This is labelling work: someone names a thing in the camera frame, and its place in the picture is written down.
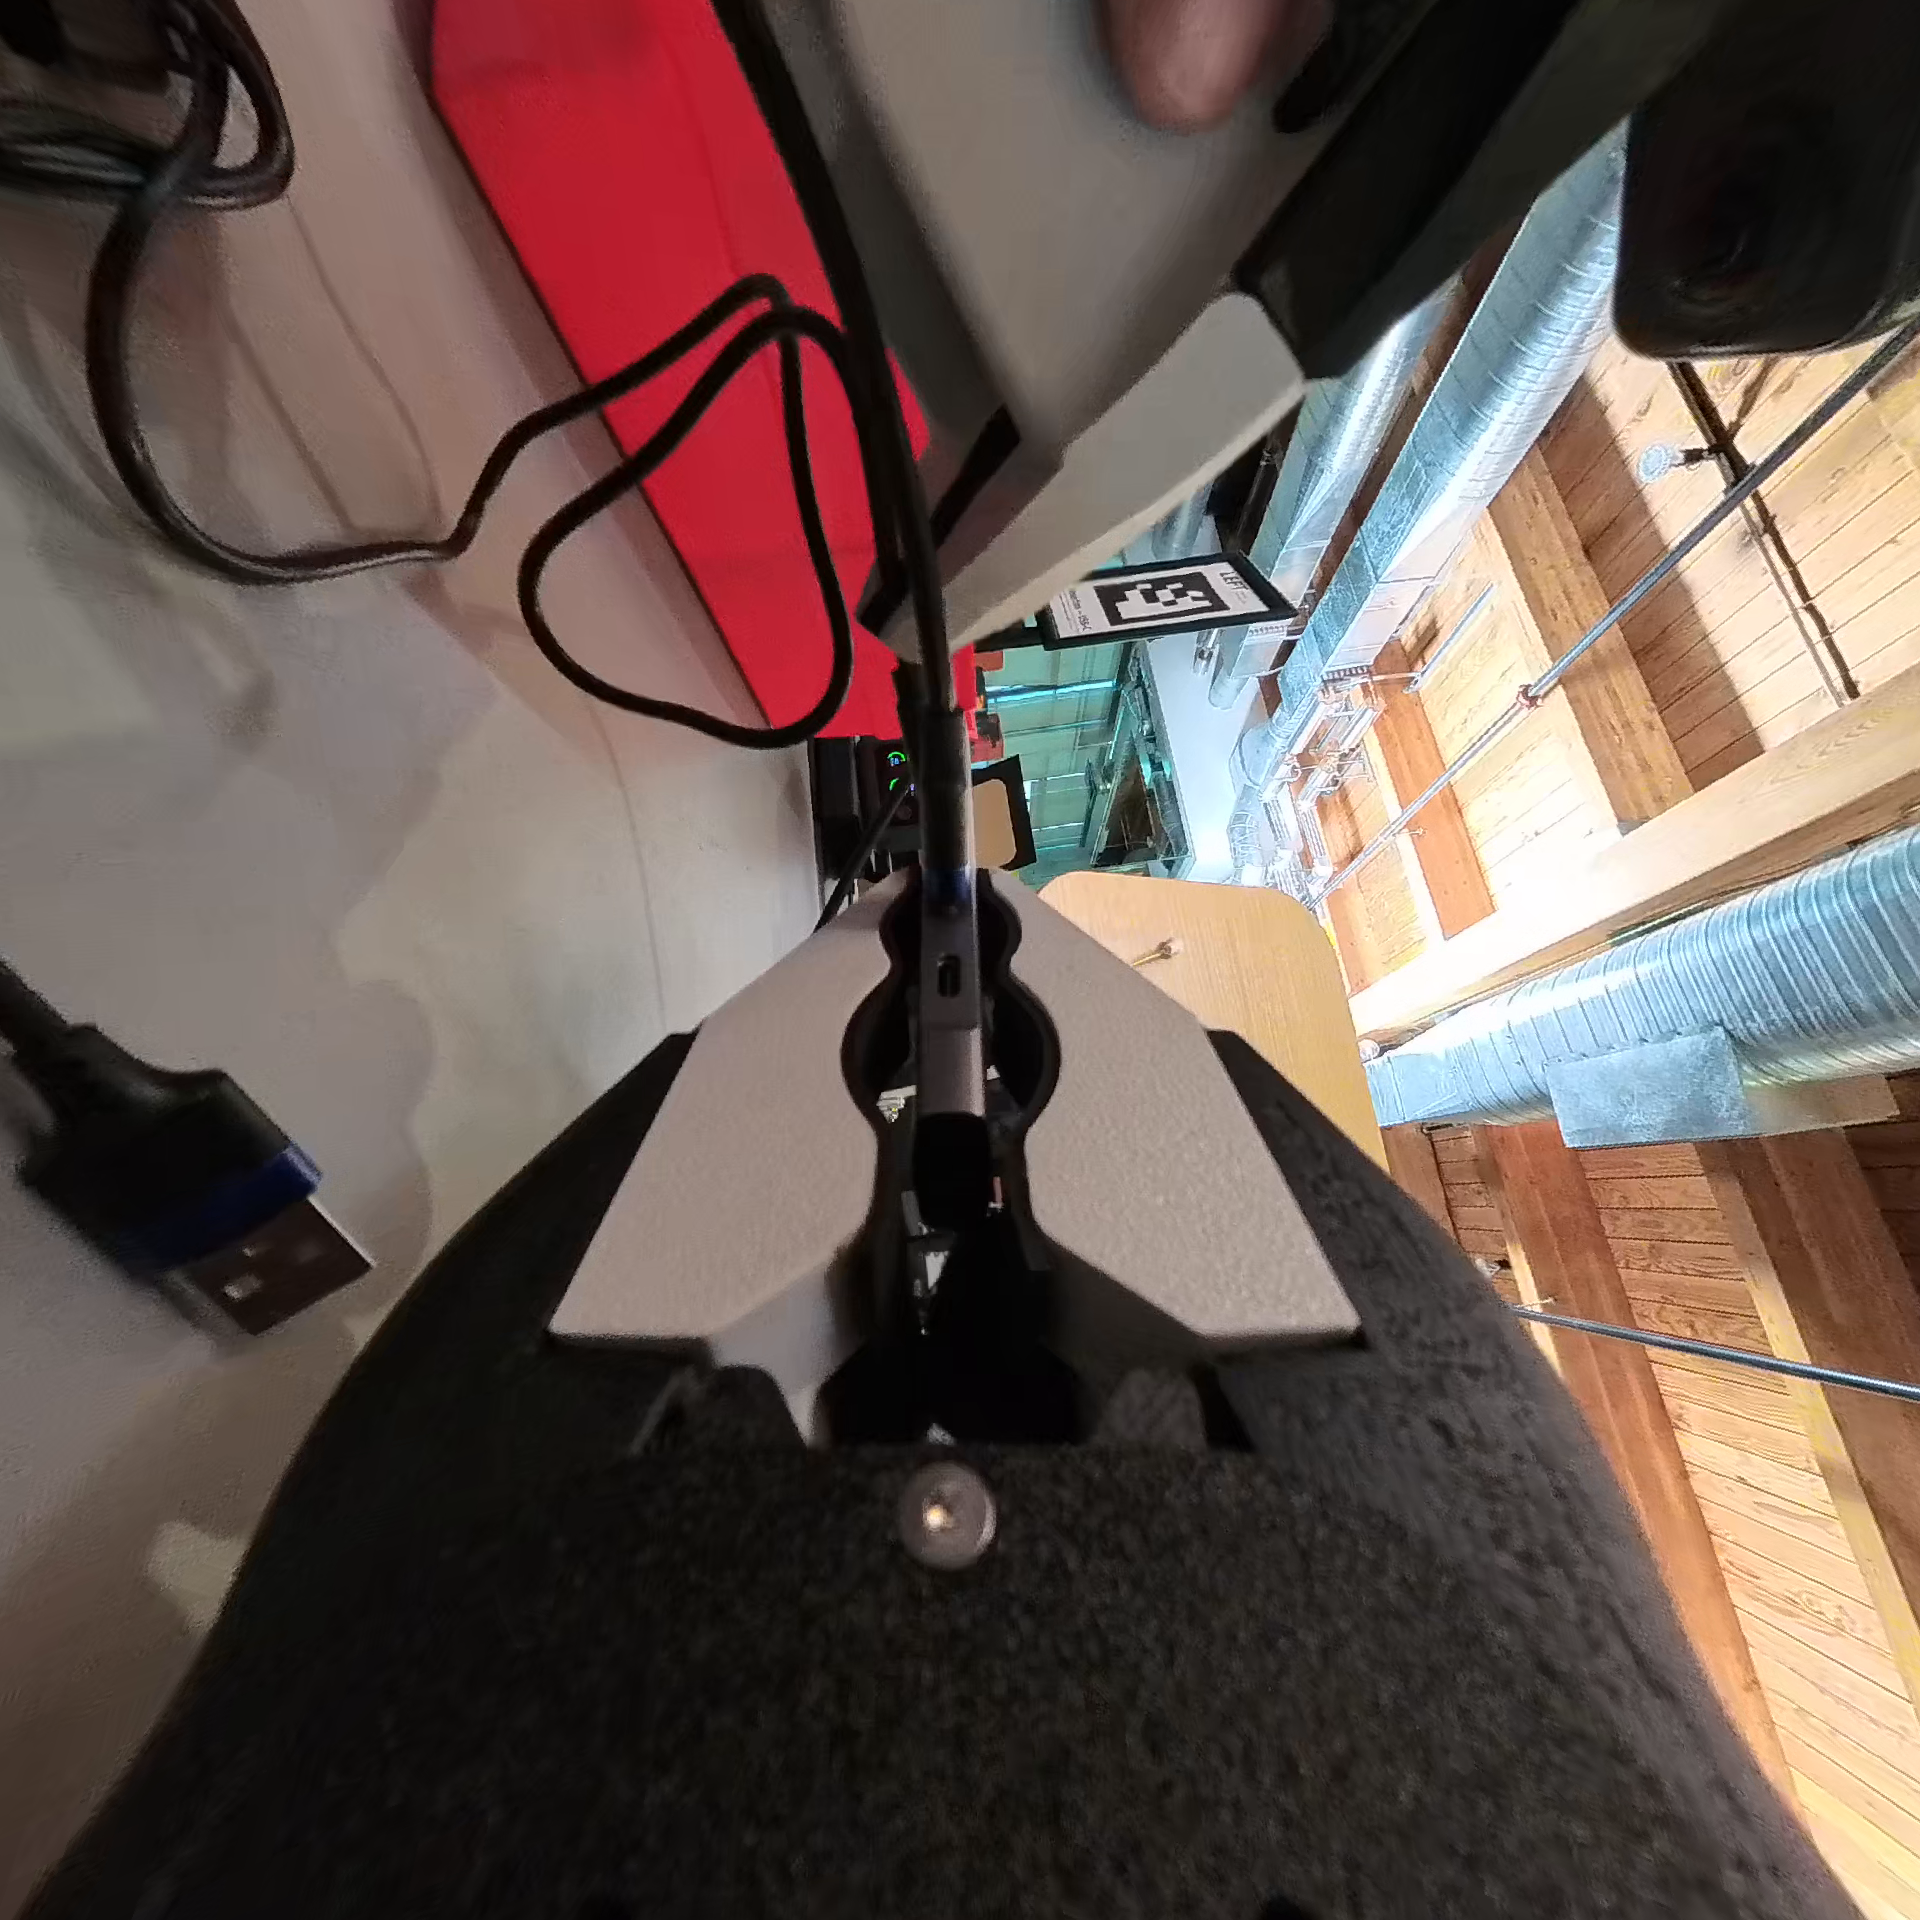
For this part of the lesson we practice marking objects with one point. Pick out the red plastic bin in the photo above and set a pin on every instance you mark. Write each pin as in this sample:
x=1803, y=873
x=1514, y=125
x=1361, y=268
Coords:
x=600, y=151

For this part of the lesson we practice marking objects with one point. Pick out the silver ceiling pipe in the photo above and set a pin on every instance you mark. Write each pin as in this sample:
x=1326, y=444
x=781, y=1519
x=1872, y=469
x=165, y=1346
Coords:
x=1650, y=582

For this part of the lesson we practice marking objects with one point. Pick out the person's left hand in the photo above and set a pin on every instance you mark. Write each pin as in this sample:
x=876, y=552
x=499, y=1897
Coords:
x=1201, y=60

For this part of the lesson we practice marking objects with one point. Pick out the silver air duct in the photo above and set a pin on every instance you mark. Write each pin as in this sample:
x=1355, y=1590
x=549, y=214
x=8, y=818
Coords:
x=1501, y=389
x=1800, y=960
x=1359, y=406

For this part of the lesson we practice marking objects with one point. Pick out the metal threaded rod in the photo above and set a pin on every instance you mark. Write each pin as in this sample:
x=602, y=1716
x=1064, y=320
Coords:
x=1727, y=1356

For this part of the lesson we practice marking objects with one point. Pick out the black device green light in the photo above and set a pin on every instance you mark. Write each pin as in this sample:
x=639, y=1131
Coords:
x=863, y=812

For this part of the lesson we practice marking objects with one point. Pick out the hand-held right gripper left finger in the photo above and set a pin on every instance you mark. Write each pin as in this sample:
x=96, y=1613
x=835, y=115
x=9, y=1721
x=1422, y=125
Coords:
x=721, y=1185

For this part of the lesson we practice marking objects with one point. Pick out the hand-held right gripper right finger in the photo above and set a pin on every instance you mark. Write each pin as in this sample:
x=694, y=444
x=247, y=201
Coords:
x=1186, y=1185

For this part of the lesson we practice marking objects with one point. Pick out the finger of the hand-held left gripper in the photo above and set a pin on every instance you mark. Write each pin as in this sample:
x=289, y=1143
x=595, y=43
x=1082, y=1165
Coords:
x=1050, y=226

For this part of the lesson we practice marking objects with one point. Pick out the tan panel black frame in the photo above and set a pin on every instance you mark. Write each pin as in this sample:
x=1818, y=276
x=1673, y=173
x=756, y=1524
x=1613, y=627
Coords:
x=1005, y=818

